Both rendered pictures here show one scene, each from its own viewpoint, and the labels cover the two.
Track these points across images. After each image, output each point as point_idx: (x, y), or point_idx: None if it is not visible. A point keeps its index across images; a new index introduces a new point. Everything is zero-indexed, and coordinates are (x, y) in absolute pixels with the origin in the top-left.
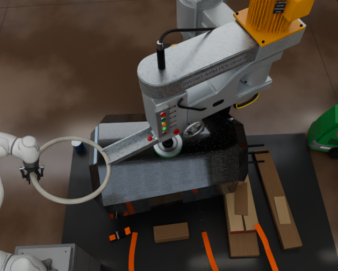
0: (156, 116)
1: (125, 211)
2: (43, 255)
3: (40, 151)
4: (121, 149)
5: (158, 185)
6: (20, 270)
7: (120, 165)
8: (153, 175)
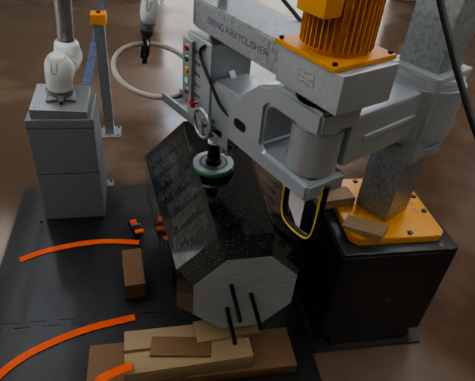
0: (183, 43)
1: (149, 196)
2: (80, 97)
3: (150, 17)
4: (184, 104)
5: (165, 185)
6: (52, 54)
7: (183, 139)
8: (175, 172)
